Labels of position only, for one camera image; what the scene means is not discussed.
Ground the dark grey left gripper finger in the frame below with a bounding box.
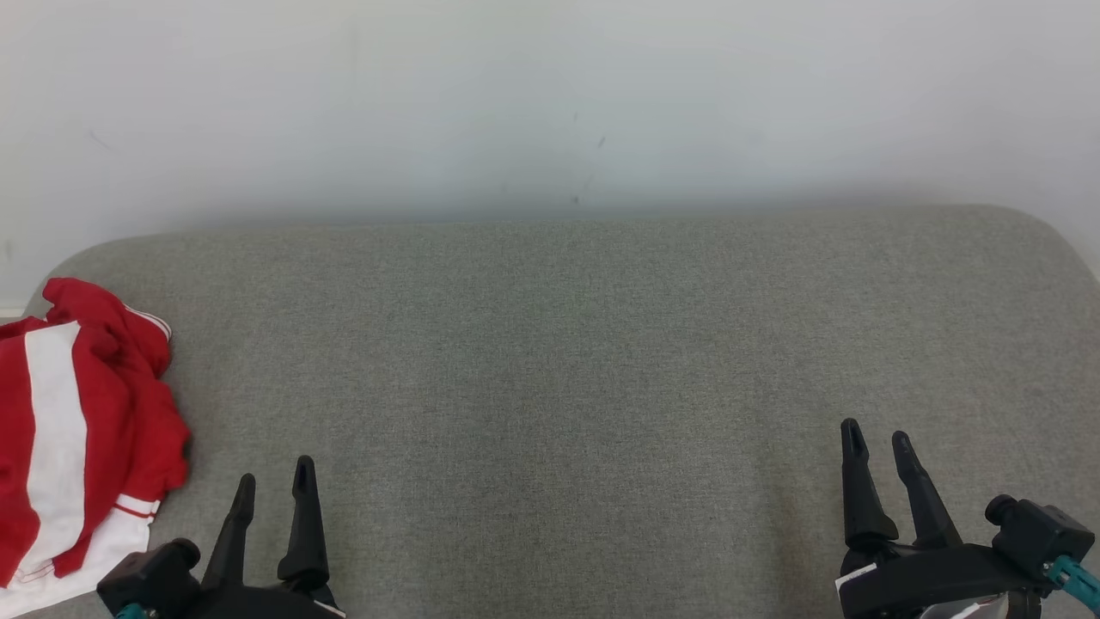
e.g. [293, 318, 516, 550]
[202, 473, 257, 591]
[277, 456, 331, 590]

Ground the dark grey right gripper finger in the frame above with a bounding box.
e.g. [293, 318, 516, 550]
[891, 431, 963, 550]
[840, 418, 900, 552]

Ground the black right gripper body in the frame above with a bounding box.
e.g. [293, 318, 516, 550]
[835, 542, 1046, 619]

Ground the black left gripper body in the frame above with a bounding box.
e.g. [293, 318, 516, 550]
[176, 585, 346, 619]

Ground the red jersey with striped trim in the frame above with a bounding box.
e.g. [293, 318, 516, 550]
[0, 277, 192, 616]

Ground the grey fabric sofa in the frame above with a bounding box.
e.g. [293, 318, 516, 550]
[21, 204, 1100, 619]

